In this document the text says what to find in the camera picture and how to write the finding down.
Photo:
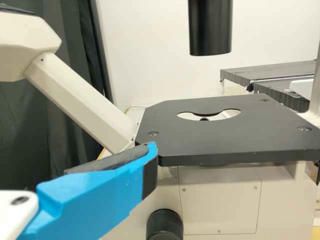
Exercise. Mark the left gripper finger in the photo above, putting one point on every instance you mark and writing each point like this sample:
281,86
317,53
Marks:
100,190

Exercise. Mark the cream microscope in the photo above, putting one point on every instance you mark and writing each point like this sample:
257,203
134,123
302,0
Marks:
225,132

